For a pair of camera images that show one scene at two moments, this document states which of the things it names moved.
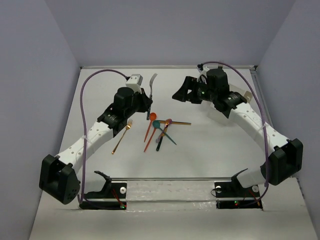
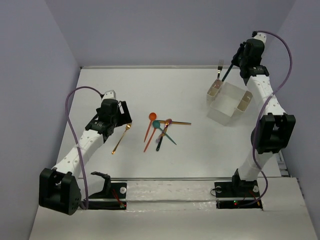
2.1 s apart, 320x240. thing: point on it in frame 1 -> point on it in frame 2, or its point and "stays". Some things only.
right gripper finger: [191, 81] -> [241, 48]
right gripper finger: [182, 95] -> [237, 58]
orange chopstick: [176, 122] stays
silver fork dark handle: [154, 76] -> [227, 73]
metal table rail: [108, 67] stays
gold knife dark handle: [161, 138] stays
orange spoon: [152, 116] stays
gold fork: [129, 124] stays
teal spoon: [156, 124] stays
